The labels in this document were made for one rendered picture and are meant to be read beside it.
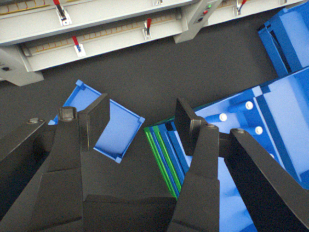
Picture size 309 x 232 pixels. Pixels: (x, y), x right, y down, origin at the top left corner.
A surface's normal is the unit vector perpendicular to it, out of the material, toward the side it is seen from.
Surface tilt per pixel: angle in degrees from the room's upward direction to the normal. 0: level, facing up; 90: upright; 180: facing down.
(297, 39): 0
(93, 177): 0
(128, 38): 21
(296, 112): 0
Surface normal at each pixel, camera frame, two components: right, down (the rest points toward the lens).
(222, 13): 0.29, 0.25
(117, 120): 0.18, -0.10
